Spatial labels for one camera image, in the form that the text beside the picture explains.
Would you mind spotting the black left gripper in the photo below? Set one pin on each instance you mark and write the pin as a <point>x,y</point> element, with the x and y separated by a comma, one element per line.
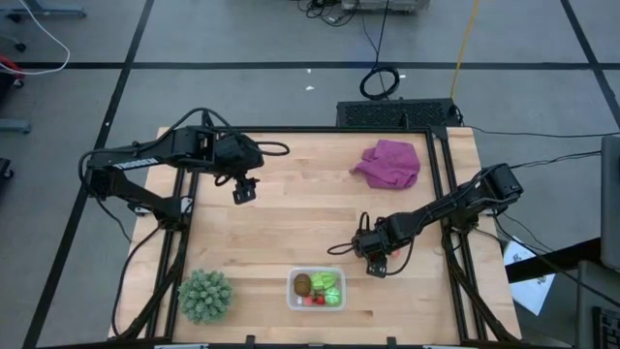
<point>237,155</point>

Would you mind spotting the black desk beam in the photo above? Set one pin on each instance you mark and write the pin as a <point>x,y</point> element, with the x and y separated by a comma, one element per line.
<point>557,262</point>

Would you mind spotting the black aluminium table frame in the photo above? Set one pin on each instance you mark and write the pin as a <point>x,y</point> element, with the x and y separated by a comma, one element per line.
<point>315,129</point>

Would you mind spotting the grey office chair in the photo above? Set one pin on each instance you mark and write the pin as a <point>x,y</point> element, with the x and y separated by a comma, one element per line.
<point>19,46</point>

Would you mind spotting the black usb hub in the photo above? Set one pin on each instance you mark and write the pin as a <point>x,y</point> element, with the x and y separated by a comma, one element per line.
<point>501,211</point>

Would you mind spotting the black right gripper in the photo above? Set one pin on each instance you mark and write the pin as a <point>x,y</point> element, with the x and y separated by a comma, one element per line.
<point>378,240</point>

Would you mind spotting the red rolling stool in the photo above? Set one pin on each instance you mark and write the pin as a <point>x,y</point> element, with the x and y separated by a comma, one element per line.
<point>9,65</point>

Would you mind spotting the light green produce piece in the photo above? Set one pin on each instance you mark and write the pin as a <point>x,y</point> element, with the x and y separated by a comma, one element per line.
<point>332,296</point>

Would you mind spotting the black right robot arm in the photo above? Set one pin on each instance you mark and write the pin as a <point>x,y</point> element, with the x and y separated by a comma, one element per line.
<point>450,206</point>

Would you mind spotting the grey monitor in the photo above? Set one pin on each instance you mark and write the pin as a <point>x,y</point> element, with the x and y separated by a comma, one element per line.
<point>611,203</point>

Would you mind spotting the brown kiwi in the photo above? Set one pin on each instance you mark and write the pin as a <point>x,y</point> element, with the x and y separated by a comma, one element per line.
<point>302,285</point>

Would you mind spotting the black vented computer case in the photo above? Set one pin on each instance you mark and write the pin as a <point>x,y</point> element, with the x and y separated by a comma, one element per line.
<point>397,114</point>

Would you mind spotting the green ridged produce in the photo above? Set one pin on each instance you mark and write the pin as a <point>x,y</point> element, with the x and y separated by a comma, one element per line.
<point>323,280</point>

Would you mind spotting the purple cloth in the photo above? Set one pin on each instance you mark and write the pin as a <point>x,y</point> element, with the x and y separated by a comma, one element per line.
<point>392,165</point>

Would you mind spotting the black table clamp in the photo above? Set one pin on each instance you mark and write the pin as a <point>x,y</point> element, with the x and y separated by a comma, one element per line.
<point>391,342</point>
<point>250,341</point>

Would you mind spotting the green artificial plant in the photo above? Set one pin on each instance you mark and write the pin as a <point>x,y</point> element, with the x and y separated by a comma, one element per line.
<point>206,296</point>

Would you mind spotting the white printed paper sheet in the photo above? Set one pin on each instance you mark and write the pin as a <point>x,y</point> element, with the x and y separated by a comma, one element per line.
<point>530,291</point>

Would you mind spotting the white mounting bracket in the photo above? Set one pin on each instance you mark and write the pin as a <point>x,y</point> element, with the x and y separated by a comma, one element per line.
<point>187,204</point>

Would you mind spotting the clear plastic tupperware container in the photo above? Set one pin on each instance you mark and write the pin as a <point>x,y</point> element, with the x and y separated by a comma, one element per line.
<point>290,305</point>

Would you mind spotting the red strawberry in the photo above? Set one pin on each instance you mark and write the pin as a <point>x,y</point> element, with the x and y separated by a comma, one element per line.
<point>320,300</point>

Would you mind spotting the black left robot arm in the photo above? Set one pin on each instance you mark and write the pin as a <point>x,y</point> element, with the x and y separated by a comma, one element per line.
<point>140,162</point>

